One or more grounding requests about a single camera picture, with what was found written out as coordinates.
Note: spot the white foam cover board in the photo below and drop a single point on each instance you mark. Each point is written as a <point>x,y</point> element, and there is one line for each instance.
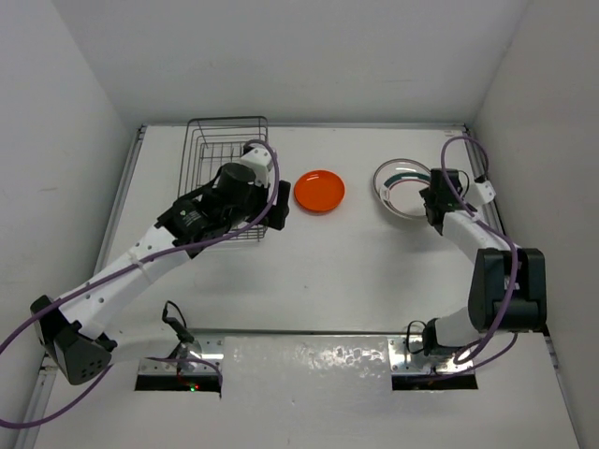
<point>326,393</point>

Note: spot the orange plate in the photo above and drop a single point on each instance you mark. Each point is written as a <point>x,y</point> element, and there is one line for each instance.
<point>319,191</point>

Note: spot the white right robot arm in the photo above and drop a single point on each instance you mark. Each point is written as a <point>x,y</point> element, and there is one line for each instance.
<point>508,291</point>

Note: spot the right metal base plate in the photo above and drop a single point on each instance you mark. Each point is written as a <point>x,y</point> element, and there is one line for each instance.
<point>405,360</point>

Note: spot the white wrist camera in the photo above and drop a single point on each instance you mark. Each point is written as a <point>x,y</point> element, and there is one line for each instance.
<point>480,193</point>
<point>260,161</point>

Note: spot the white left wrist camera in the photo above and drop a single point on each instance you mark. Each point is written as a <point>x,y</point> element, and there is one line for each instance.
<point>260,161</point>

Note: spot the metal base plate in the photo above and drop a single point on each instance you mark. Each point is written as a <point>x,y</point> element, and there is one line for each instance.
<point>203,357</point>
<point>405,360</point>

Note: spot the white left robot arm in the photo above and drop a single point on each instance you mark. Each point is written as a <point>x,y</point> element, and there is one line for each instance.
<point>75,329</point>

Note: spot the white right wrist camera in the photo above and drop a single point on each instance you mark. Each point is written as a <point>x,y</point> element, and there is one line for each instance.
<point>480,193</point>

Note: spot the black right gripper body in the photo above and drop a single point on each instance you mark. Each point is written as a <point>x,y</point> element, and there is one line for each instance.
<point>427,195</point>

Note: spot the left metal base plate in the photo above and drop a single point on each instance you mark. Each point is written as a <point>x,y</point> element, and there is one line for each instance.
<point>203,357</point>

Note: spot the wire dish rack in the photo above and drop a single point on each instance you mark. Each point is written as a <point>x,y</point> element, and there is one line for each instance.
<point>208,144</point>

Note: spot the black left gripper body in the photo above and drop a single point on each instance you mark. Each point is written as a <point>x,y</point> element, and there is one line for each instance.
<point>253,208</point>

